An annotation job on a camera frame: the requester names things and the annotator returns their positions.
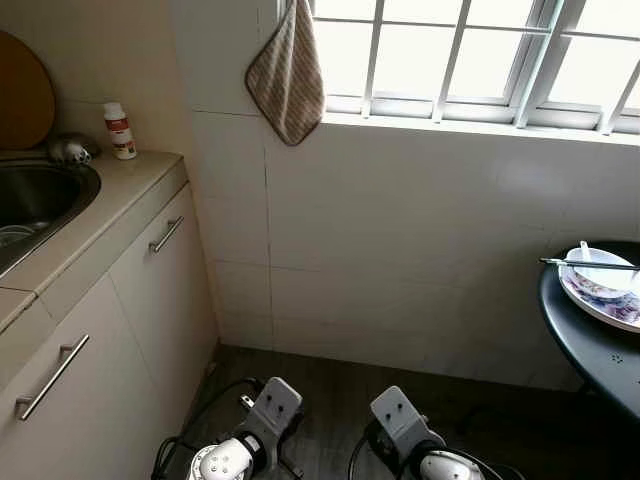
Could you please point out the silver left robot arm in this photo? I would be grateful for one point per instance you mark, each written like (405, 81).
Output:
(222, 462)

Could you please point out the white barred window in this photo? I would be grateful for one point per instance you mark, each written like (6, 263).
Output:
(525, 60)

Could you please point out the small stainless steel sink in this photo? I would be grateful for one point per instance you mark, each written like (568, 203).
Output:
(35, 195)

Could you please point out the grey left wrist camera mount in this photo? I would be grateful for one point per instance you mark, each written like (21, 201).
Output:
(270, 410)

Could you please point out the white bottle with red label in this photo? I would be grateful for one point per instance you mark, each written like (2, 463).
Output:
(120, 135)

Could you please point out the brown striped hanging cloth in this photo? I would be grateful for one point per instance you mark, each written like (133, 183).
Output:
(288, 80)

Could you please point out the white floral plate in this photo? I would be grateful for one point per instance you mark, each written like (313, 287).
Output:
(598, 298)

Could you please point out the white ceramic spoon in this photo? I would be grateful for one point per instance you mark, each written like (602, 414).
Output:
(585, 250)

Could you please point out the round wooden cutting board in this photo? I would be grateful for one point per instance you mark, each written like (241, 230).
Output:
(20, 90)

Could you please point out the round black table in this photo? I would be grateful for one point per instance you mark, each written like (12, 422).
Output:
(590, 355)

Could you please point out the white ceramic bowl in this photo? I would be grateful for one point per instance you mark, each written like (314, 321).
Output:
(605, 278)

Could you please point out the narrow beige cabinet door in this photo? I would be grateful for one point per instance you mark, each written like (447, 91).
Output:
(170, 300)

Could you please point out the wide beige cabinet door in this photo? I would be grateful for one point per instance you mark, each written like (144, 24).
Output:
(90, 420)

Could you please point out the black chopstick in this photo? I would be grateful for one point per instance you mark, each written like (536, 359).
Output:
(580, 264)

